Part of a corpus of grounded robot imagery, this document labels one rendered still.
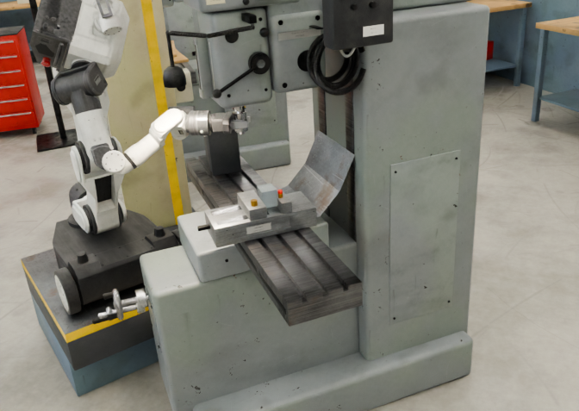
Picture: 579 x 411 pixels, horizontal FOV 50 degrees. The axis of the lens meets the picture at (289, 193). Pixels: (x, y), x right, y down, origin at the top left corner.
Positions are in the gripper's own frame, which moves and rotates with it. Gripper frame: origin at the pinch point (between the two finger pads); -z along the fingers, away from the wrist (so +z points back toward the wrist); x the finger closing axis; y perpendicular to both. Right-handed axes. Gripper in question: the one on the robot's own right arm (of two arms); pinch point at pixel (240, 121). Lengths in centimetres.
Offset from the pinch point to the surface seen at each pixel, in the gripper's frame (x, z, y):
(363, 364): -7, -43, 102
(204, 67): -6.5, 9.5, -21.2
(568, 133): 310, -234, 119
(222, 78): -11.9, 2.8, -18.6
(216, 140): 25.0, 14.2, 15.4
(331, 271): -50, -31, 31
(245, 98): -9.3, -3.6, -11.1
